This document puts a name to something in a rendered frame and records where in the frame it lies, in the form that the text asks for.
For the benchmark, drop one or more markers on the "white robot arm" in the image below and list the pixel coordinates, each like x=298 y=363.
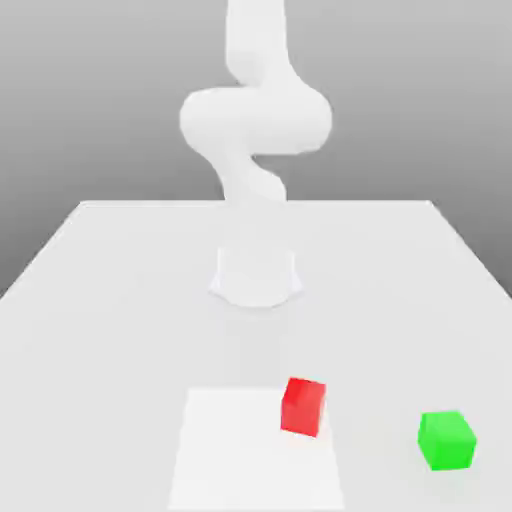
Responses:
x=256 y=120

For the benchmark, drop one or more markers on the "small red cube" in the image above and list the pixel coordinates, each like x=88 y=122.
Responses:
x=302 y=408

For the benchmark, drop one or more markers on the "small green cube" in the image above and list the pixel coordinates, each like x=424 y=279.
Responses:
x=447 y=440

